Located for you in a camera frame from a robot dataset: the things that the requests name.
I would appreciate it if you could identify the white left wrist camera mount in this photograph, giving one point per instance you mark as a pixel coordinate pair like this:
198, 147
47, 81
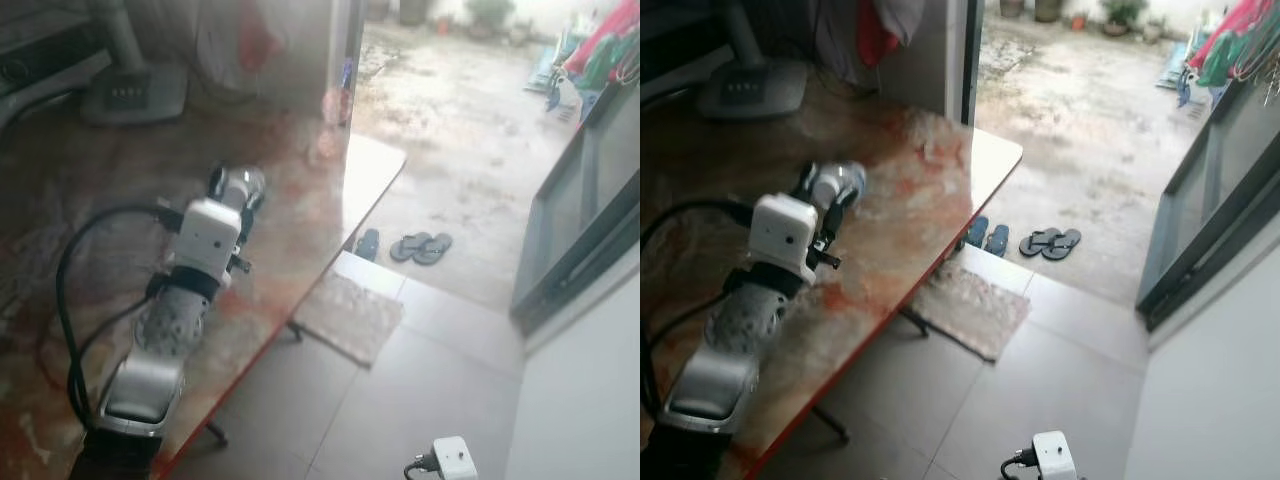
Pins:
782, 232
205, 240

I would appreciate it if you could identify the grey standing fan base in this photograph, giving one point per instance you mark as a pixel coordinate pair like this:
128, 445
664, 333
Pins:
752, 90
135, 95

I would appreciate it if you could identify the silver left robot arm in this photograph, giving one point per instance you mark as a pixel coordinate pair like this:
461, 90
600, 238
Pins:
145, 385
715, 385

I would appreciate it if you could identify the patterned grey door mat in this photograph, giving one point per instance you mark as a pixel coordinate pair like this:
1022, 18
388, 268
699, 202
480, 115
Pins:
968, 310
348, 318

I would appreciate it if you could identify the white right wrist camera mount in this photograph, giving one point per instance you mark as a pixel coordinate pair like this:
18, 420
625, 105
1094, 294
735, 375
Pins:
455, 460
1054, 456

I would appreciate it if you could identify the grey blue round container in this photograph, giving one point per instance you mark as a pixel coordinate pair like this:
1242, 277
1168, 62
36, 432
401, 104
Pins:
243, 186
838, 184

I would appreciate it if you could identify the red green hanging clothes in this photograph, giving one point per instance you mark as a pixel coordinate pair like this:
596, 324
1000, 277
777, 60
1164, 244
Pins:
1235, 45
605, 50

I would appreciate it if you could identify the marble pattern table red edge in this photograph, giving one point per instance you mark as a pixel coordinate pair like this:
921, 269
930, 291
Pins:
120, 160
900, 200

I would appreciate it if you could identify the grey appliance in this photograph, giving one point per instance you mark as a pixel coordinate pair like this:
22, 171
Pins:
40, 70

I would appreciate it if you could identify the grey framed glass door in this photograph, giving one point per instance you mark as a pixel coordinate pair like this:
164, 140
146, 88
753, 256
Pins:
580, 210
1210, 220

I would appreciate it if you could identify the blue slipper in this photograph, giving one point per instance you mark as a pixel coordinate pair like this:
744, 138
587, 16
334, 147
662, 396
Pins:
997, 240
977, 231
368, 244

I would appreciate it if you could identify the green potted plant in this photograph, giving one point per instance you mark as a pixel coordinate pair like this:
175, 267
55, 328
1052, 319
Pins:
490, 12
1124, 14

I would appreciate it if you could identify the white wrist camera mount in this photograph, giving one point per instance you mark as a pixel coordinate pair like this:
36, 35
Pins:
1054, 456
455, 460
205, 240
782, 232

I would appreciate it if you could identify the red hanging cloth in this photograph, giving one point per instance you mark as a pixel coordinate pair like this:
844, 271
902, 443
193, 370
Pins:
258, 40
878, 38

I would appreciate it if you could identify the grey flip-flop slipper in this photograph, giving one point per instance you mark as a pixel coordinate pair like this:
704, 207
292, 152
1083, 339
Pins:
408, 246
1038, 241
436, 249
1064, 244

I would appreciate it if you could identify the grey plant pot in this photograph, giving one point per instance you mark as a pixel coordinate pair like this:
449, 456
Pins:
1047, 9

